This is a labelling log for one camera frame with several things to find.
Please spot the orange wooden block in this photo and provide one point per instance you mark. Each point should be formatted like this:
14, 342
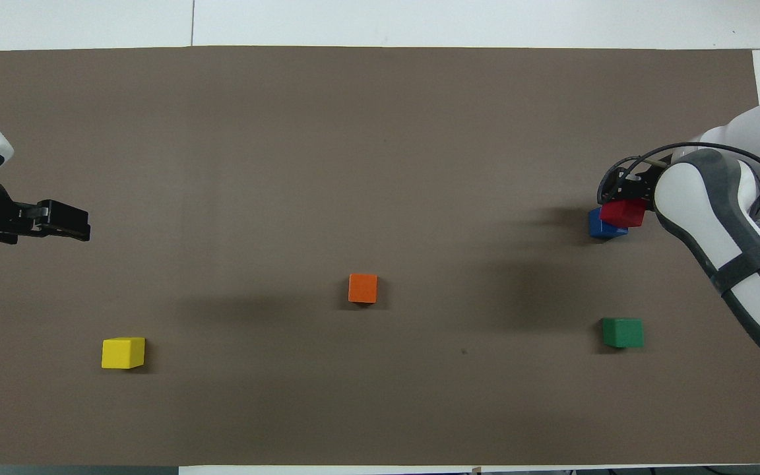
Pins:
363, 288

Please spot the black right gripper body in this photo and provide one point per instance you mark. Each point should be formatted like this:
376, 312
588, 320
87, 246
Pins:
634, 186

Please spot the yellow wooden block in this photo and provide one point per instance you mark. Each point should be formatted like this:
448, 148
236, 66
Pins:
123, 353

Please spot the blue wooden block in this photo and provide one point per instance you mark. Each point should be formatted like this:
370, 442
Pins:
596, 227

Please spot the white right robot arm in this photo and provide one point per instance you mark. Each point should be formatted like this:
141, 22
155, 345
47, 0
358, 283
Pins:
716, 218

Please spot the green wooden block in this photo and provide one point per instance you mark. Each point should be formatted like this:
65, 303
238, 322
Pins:
623, 333

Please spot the brown table mat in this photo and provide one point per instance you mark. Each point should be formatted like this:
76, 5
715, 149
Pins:
380, 165

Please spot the red wooden block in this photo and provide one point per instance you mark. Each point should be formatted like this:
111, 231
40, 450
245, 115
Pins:
624, 212

